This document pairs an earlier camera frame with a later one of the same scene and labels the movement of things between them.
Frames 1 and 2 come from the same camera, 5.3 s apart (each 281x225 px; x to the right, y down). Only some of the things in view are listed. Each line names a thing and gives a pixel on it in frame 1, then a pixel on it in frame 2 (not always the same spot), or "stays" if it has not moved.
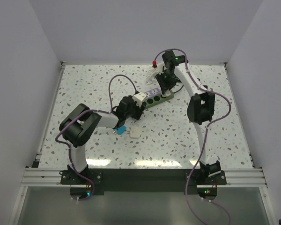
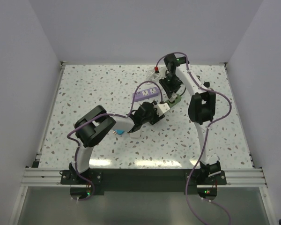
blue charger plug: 120,131 stays
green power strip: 151,99 → 177,99
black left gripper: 139,111 → 158,118
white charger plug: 135,133 stays
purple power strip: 152,93 stays
